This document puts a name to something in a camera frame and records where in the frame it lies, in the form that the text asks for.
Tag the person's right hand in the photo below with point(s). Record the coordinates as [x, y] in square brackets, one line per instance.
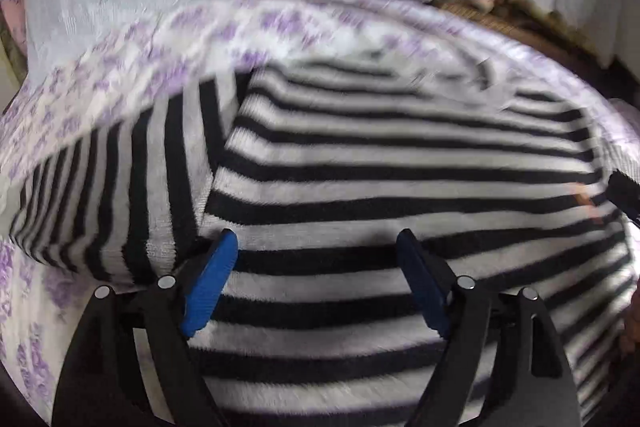
[630, 335]

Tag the brown woven mat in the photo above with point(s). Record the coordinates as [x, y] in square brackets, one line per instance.
[525, 22]

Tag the black and white striped sweater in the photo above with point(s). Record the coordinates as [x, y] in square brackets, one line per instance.
[316, 168]

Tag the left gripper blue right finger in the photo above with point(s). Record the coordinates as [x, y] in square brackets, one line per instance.
[530, 383]

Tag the purple floral bed sheet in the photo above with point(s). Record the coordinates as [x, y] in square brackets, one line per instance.
[157, 56]

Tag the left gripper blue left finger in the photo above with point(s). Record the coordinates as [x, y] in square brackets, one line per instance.
[101, 382]

